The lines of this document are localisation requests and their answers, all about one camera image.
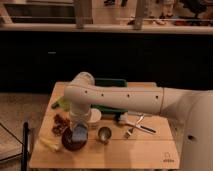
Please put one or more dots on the blue sponge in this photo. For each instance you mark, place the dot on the blue sponge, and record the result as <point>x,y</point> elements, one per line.
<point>79,133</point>

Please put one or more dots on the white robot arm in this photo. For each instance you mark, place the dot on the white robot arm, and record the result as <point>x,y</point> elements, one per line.
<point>193,108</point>

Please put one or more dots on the purple bowl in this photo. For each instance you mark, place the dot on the purple bowl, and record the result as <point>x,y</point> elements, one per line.
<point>68,143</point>

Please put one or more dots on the green plastic tray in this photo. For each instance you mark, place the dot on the green plastic tray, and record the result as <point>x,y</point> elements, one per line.
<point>110,82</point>

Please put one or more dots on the white cup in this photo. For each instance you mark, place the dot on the white cup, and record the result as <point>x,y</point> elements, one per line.
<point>95,116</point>

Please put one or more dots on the small metal cup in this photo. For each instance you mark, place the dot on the small metal cup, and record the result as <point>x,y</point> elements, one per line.
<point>104,134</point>

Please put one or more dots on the green toy vegetable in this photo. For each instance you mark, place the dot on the green toy vegetable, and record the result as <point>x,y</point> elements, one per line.
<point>61,103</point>

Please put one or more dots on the brown grape bunch toy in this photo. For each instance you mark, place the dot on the brown grape bunch toy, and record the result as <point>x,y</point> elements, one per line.
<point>60,124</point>

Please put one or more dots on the black chair frame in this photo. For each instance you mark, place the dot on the black chair frame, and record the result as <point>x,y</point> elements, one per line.
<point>24,154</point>

